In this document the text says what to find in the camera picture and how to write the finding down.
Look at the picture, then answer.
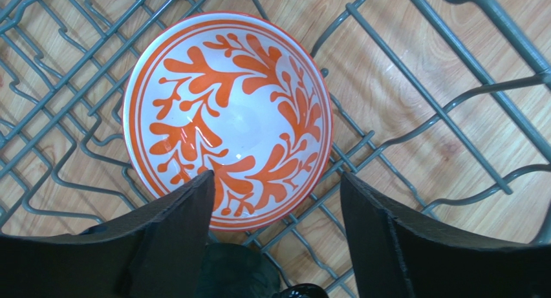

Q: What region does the dark green mug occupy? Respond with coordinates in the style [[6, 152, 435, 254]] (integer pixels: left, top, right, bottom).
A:
[[193, 243, 328, 298]]

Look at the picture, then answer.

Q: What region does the white orange patterned bowl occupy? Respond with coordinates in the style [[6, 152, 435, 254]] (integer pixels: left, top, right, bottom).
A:
[[122, 11, 333, 231]]

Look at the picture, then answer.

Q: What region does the grey wire dish rack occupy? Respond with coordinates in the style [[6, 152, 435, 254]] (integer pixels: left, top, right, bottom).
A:
[[1, 0, 550, 297]]

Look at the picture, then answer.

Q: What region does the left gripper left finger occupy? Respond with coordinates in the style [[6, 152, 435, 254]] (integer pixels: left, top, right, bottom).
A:
[[1, 171, 215, 297]]

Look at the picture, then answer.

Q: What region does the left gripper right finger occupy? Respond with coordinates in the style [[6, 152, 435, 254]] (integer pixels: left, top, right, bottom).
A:
[[340, 173, 550, 297]]

